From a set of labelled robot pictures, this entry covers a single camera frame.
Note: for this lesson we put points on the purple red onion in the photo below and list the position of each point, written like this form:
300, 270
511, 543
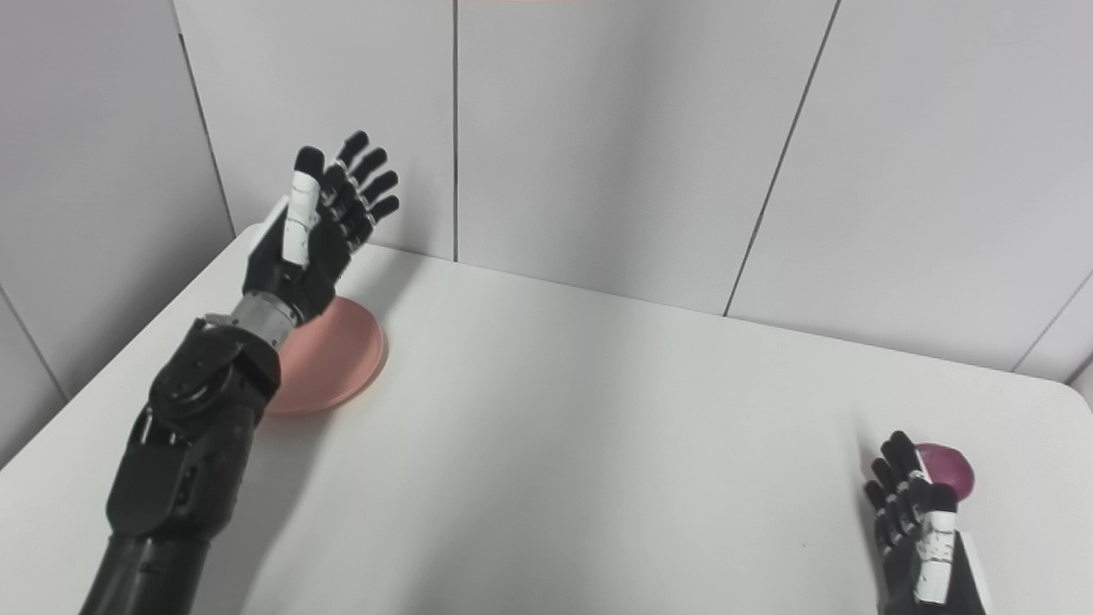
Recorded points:
952, 470

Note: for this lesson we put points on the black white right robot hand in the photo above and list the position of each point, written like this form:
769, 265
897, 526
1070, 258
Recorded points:
905, 564

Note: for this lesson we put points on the pink round plate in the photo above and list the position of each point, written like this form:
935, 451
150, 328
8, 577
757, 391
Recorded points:
337, 359

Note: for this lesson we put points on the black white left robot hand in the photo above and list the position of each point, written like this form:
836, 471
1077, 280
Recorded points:
290, 273

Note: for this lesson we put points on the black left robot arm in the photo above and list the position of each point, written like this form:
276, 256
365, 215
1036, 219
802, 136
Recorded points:
188, 444

